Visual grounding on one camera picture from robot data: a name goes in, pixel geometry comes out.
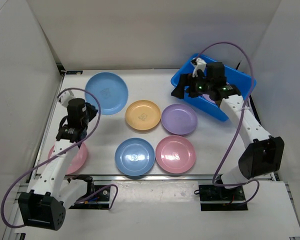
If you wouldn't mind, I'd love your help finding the pink plate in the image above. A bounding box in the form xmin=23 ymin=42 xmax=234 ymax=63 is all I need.
xmin=155 ymin=135 xmax=197 ymax=174
xmin=44 ymin=140 xmax=88 ymax=175

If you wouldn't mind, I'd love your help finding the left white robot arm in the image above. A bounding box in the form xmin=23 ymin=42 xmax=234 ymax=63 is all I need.
xmin=18 ymin=98 xmax=98 ymax=231

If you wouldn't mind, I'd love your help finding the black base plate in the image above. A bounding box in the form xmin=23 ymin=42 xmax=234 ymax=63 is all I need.
xmin=67 ymin=174 xmax=119 ymax=210
xmin=193 ymin=184 xmax=248 ymax=212

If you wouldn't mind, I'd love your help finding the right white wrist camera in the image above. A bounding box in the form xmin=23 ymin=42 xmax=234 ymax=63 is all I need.
xmin=191 ymin=57 xmax=207 ymax=77

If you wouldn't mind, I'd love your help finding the pink plate left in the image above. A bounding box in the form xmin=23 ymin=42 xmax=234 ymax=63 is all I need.
xmin=44 ymin=140 xmax=88 ymax=175

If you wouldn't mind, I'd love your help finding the purple plate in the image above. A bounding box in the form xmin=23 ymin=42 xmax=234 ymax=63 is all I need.
xmin=202 ymin=94 xmax=220 ymax=105
xmin=161 ymin=104 xmax=198 ymax=135

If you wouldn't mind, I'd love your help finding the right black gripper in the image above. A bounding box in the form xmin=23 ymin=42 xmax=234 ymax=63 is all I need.
xmin=171 ymin=72 xmax=213 ymax=100

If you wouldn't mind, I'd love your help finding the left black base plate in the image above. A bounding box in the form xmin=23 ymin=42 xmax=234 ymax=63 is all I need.
xmin=67 ymin=174 xmax=119 ymax=210

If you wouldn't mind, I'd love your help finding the small black label sticker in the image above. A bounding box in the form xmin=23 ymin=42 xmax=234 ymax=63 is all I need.
xmin=65 ymin=70 xmax=83 ymax=75

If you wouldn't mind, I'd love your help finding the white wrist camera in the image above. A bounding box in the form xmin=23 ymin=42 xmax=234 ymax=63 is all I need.
xmin=191 ymin=57 xmax=207 ymax=77
xmin=58 ymin=90 xmax=75 ymax=108

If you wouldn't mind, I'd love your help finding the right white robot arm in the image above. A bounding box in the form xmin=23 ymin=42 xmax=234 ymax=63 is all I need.
xmin=171 ymin=58 xmax=285 ymax=200

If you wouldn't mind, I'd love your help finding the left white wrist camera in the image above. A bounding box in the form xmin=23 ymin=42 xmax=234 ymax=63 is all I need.
xmin=58 ymin=90 xmax=75 ymax=108

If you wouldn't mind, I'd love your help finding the blue plate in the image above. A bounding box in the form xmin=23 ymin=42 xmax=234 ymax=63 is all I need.
xmin=114 ymin=137 xmax=156 ymax=177
xmin=85 ymin=72 xmax=129 ymax=115

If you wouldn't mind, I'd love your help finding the orange plate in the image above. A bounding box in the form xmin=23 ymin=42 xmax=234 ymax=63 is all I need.
xmin=125 ymin=100 xmax=161 ymax=131

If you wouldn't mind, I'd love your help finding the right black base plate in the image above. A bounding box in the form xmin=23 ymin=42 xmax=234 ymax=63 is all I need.
xmin=193 ymin=184 xmax=248 ymax=212

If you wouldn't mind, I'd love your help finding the pink plate front right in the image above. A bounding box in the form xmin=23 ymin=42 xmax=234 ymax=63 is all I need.
xmin=155 ymin=135 xmax=197 ymax=174

